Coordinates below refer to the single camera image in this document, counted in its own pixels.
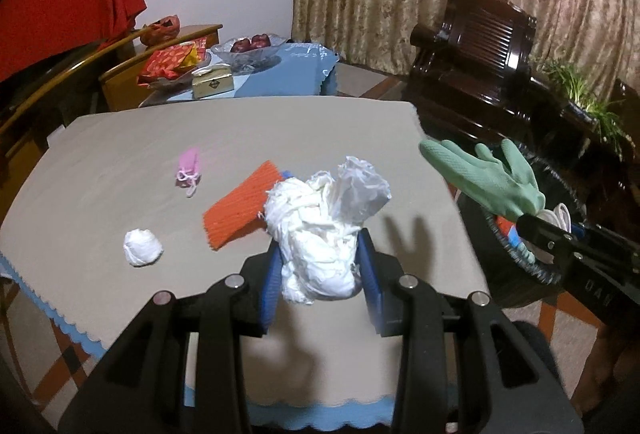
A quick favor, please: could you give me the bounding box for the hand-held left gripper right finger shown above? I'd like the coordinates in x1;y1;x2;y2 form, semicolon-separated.
357;229;586;434

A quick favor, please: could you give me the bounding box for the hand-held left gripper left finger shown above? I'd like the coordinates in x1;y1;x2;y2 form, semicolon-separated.
57;241;281;434

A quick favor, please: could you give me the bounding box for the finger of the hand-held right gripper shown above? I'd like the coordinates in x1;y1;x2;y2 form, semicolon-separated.
515;213;573;266

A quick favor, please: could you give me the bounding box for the black-lined trash bin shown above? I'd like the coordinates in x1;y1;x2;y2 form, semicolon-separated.
479;139;623;286

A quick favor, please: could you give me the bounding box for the white plastic bag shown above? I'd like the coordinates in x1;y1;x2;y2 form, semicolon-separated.
257;156;392;306

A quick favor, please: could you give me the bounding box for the green rubber glove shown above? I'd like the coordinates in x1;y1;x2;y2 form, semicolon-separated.
419;138;547;222

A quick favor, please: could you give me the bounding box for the orange knitted cloth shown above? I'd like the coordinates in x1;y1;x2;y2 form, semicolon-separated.
202;160;282;252

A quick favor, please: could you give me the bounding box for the white paper ball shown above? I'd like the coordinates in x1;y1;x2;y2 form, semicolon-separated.
123;228;164;268

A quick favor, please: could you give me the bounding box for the green potted plant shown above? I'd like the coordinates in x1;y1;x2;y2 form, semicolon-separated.
542;58;627;151

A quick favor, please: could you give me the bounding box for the dark wooden armchair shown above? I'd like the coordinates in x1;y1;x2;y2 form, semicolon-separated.
410;0;601;156

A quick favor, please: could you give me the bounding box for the gold tissue box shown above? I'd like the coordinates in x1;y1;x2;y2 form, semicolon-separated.
191;66;234;100

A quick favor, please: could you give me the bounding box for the blue cloth coffee table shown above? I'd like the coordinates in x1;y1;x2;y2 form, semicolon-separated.
140;41;342;108

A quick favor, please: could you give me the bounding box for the glass fruit bowl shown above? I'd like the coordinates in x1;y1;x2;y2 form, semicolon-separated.
210;34;289;74

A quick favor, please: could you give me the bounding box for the yellow packet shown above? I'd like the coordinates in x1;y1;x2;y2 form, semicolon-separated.
182;38;209;68

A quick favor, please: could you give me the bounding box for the wooden side cabinet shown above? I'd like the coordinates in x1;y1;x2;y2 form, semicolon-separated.
98;24;224;112

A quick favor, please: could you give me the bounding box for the red patterned packet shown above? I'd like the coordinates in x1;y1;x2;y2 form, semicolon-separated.
137;41;199;85

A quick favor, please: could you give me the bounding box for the red plastic bag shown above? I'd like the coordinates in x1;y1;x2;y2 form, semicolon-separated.
139;15;181;46

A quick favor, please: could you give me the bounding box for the pink drawstring pouch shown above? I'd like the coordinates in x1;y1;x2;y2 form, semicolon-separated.
175;146;203;198

